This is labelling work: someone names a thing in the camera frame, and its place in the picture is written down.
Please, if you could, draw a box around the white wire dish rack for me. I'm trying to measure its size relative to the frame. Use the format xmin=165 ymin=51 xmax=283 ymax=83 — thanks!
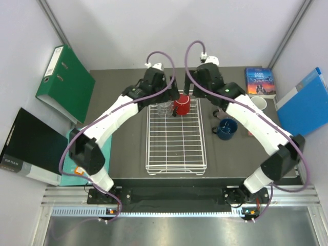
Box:
xmin=146 ymin=93 xmax=207 ymax=175

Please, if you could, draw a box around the light blue floral mug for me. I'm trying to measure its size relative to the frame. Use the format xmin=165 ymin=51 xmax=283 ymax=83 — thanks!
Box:
xmin=251 ymin=96 xmax=267 ymax=111

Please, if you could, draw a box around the red ceramic mug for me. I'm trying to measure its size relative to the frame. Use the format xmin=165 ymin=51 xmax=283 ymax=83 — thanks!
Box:
xmin=172 ymin=94 xmax=191 ymax=117

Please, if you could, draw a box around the slotted cable duct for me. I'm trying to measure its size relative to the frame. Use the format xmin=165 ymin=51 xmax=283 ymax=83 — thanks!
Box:
xmin=51 ymin=207 xmax=256 ymax=218

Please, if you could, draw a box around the Jane Eyre book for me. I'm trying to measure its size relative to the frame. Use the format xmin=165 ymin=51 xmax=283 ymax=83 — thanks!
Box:
xmin=244 ymin=67 xmax=276 ymax=99

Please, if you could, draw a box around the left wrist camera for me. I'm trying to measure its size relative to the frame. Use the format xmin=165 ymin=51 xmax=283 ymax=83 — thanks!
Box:
xmin=145 ymin=62 xmax=164 ymax=71

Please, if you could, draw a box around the teal shirt folding board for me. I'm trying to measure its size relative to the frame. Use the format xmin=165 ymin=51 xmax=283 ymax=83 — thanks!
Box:
xmin=60 ymin=134 xmax=113 ymax=191

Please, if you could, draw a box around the blue folder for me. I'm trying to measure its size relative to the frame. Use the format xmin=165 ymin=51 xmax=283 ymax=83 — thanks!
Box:
xmin=275 ymin=67 xmax=327 ymax=136

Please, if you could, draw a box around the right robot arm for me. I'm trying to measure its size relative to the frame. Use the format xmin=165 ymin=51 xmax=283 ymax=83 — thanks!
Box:
xmin=185 ymin=63 xmax=306 ymax=203

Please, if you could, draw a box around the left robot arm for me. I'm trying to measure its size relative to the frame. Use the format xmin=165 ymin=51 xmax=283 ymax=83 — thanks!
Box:
xmin=69 ymin=63 xmax=179 ymax=203

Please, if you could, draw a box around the green lever arch binder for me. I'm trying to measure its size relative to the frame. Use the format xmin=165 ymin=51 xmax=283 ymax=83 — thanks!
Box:
xmin=35 ymin=45 xmax=95 ymax=124

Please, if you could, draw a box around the black clip file folder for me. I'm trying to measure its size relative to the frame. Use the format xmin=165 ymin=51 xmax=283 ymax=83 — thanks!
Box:
xmin=1 ymin=108 xmax=68 ymax=186

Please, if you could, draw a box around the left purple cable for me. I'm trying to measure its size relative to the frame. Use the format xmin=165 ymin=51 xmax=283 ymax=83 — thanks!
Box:
xmin=58 ymin=51 xmax=176 ymax=223

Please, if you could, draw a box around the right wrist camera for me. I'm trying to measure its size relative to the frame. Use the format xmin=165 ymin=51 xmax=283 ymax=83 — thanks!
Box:
xmin=200 ymin=52 xmax=219 ymax=66

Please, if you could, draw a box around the dark blue mug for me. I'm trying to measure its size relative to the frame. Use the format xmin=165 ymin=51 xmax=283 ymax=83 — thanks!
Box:
xmin=212 ymin=118 xmax=238 ymax=140

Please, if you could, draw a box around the lilac ceramic mug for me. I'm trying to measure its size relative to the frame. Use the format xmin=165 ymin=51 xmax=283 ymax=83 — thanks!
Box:
xmin=212 ymin=108 xmax=227 ymax=120

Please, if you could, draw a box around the clear glass cup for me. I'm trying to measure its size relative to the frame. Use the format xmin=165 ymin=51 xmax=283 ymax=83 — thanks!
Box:
xmin=157 ymin=101 xmax=174 ymax=118

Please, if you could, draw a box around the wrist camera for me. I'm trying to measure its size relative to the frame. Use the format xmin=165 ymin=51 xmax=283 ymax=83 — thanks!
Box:
xmin=200 ymin=52 xmax=219 ymax=66
xmin=145 ymin=62 xmax=164 ymax=71

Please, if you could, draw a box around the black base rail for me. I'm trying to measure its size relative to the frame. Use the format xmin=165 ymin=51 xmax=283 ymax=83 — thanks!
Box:
xmin=87 ymin=178 xmax=259 ymax=207

